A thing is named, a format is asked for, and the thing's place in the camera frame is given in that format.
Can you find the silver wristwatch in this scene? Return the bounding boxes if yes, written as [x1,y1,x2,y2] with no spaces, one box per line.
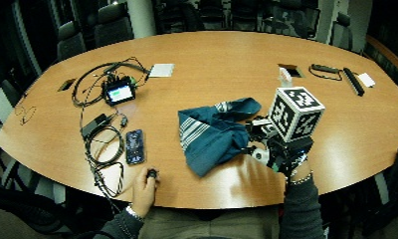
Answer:
[124,205,146,223]

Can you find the black coiled cable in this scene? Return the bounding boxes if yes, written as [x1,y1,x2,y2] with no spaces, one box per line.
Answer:
[78,106,128,199]

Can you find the small black monitor device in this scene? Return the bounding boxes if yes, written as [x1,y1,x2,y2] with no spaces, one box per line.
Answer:
[101,76,138,108]

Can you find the black looped cable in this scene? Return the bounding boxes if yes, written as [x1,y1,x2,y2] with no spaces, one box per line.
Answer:
[70,57,153,109]

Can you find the black power adapter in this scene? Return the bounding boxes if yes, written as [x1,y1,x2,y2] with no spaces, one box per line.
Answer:
[80,113,113,138]

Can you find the black mesh chair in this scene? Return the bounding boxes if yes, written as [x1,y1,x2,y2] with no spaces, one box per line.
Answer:
[258,0,322,40]

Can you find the small white card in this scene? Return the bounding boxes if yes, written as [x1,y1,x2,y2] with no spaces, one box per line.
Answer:
[276,67,294,89]

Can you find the small white box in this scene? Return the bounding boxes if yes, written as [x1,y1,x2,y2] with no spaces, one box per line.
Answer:
[356,72,377,89]

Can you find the table cable port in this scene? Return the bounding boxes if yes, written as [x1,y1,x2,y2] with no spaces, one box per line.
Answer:
[275,63,304,80]
[56,78,77,93]

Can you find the grey office chair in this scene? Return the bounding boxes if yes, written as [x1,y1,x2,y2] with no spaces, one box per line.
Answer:
[93,1,136,48]
[54,20,88,62]
[330,12,355,52]
[0,72,23,134]

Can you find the white pillar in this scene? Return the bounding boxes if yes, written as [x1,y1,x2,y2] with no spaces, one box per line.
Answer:
[126,0,158,40]

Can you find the white flat pad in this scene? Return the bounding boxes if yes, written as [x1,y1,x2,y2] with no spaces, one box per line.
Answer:
[147,63,177,79]

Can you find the beaded bracelet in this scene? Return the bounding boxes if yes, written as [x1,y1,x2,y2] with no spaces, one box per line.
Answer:
[286,169,315,186]

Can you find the long black bar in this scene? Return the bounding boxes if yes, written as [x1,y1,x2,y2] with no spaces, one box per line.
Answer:
[342,67,367,98]

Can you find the blue striped cloth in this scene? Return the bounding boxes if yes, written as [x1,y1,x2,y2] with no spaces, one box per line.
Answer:
[177,97,263,178]

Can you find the white marker cube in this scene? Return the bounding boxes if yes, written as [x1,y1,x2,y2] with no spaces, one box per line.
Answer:
[267,86,327,143]

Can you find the person's khaki trousers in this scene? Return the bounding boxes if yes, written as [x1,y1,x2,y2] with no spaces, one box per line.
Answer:
[137,204,283,239]

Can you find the thin wire glasses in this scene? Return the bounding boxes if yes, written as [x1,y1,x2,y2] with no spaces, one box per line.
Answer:
[12,105,38,127]

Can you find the black office chair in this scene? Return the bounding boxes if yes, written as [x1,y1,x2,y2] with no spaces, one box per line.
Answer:
[360,141,398,235]
[0,155,78,235]

